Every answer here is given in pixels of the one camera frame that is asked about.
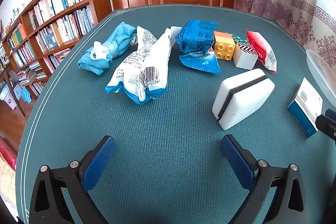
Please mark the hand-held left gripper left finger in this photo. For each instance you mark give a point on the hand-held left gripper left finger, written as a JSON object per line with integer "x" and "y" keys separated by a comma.
{"x": 101, "y": 161}

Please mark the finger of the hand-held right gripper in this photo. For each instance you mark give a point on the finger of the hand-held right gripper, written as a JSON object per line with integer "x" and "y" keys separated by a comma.
{"x": 326, "y": 121}

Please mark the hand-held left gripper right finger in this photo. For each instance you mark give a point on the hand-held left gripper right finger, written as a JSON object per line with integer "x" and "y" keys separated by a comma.
{"x": 236, "y": 161}

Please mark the blue and white small box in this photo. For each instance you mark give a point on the blue and white small box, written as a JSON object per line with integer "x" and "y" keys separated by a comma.
{"x": 307, "y": 98}

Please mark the clear plastic bowl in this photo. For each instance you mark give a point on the clear plastic bowl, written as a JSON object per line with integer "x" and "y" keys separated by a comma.
{"x": 319, "y": 69}

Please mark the white sponge with black stripe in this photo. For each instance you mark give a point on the white sponge with black stripe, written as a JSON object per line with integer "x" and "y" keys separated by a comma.
{"x": 236, "y": 98}

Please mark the red snack packet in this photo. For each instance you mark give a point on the red snack packet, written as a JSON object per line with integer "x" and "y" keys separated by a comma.
{"x": 258, "y": 45}

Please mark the white block with zigzag top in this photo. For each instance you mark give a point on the white block with zigzag top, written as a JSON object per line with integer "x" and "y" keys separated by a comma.
{"x": 244, "y": 58}

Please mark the blue noodle snack packet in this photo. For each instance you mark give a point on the blue noodle snack packet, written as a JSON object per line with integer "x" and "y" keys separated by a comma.
{"x": 199, "y": 62}

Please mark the white and blue plastic package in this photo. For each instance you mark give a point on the white and blue plastic package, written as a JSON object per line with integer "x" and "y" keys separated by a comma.
{"x": 141, "y": 61}

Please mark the yellow and orange toy brick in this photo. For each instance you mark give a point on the yellow and orange toy brick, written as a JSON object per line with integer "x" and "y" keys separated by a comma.
{"x": 223, "y": 49}

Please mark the green dotted block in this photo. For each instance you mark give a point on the green dotted block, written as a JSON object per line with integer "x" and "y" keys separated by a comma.
{"x": 239, "y": 37}

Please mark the blue cloth with white ribbon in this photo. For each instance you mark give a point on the blue cloth with white ribbon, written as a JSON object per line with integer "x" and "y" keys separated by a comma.
{"x": 118, "y": 37}

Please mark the dark blue packet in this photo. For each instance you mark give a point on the dark blue packet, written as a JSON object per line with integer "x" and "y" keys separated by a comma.
{"x": 195, "y": 35}

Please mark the pink cloth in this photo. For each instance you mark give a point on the pink cloth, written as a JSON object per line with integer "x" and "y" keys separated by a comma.
{"x": 6, "y": 153}

